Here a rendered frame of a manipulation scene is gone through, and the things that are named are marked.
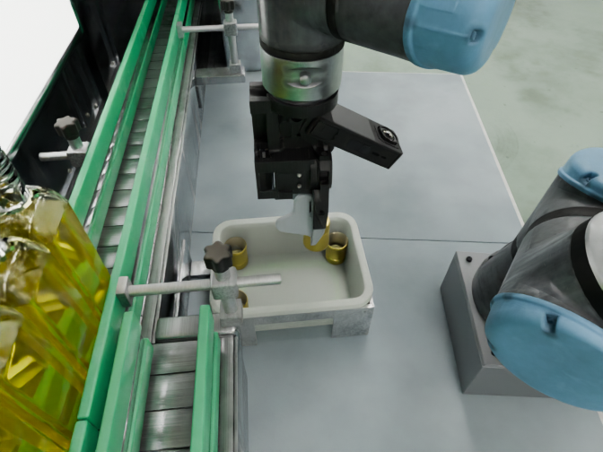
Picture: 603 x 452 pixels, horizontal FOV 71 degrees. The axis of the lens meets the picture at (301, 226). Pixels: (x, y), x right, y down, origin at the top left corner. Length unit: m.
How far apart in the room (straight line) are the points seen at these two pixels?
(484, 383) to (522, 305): 0.27
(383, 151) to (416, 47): 0.17
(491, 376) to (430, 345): 0.11
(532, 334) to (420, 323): 0.33
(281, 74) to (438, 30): 0.14
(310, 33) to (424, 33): 0.10
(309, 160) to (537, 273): 0.23
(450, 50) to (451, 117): 0.81
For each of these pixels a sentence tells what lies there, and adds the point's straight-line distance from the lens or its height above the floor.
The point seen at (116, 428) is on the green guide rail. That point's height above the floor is 0.96.
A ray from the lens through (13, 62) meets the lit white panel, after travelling 0.72.
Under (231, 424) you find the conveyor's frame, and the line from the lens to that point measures 0.48.
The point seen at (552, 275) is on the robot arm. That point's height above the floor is 1.06.
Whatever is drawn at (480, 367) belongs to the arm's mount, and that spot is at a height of 0.83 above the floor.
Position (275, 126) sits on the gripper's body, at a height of 1.09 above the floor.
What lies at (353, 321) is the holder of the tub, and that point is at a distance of 0.62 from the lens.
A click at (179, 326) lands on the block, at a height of 0.88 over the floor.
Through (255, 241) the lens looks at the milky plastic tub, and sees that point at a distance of 0.70.
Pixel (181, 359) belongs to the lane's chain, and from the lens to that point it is 0.51.
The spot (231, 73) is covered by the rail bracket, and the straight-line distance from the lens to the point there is 1.01.
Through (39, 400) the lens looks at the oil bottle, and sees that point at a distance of 0.38.
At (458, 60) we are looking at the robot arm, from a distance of 0.31.
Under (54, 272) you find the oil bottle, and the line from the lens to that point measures 0.40.
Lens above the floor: 1.33
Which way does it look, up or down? 48 degrees down
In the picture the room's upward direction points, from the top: straight up
